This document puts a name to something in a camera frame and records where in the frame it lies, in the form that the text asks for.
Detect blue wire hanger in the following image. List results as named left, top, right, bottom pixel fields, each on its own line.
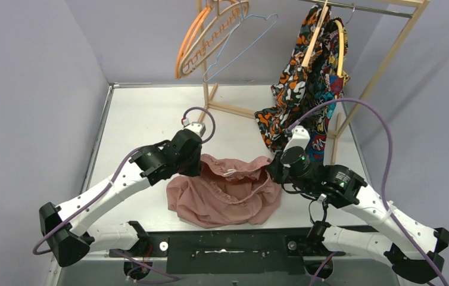
left=202, top=1, right=279, bottom=83

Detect straight wooden hanger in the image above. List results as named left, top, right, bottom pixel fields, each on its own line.
left=301, top=0, right=329, bottom=67

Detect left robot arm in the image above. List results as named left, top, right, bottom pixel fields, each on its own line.
left=39, top=123, right=205, bottom=267

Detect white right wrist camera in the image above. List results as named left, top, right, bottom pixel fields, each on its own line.
left=283, top=125, right=310, bottom=151

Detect colourful comic print shorts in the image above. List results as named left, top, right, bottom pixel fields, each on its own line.
left=296, top=14, right=350, bottom=163

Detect orange plastic hanger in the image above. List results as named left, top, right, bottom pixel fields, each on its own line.
left=174, top=0, right=233, bottom=80

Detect curved wooden hanger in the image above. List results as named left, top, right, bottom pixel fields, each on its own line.
left=334, top=20, right=345, bottom=77

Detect pink shorts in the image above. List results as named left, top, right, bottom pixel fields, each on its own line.
left=166, top=154, right=282, bottom=229

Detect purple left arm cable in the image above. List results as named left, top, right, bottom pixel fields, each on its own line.
left=32, top=107, right=217, bottom=256

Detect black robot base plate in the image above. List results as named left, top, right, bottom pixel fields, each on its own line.
left=125, top=228, right=330, bottom=275

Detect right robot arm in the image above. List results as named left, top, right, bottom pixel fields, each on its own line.
left=267, top=147, right=449, bottom=284

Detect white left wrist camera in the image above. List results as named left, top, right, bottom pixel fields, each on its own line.
left=183, top=122, right=206, bottom=139

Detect beige notched wooden hanger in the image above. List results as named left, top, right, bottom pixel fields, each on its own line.
left=178, top=0, right=250, bottom=77

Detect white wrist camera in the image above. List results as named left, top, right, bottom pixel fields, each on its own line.
left=183, top=122, right=206, bottom=139
left=283, top=125, right=310, bottom=151

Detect orange camouflage shorts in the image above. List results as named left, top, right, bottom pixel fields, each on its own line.
left=254, top=4, right=327, bottom=153

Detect wooden clothes rack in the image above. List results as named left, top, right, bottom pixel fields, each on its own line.
left=195, top=0, right=431, bottom=166

